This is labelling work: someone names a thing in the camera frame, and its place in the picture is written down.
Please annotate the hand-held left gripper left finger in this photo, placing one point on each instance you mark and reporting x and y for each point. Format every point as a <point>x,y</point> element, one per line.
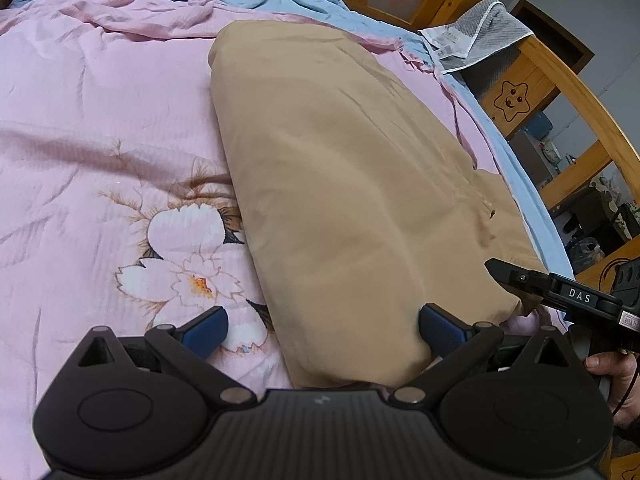
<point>205,332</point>

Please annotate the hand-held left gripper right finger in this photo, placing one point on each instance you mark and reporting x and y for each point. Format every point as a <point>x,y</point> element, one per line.
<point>440,327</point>

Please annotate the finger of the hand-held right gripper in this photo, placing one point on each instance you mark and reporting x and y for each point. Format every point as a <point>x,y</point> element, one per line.
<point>515,277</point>

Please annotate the tan garment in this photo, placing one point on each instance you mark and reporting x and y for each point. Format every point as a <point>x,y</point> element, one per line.
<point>350,185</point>

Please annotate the person's right hand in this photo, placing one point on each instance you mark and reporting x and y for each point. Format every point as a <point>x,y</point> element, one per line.
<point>620,380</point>

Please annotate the light blue bed sheet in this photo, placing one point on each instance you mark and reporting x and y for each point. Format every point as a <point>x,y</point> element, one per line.
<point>530,210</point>

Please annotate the blue plastic container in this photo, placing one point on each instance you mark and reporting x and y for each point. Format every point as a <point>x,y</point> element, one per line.
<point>541,127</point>

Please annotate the pink floral quilt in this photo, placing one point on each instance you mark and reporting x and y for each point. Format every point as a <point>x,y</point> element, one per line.
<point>100,160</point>

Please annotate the grey towel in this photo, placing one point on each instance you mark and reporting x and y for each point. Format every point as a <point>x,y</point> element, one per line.
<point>480,30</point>

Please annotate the wooden bed frame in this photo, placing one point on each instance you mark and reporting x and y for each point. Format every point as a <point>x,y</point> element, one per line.
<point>560,80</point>

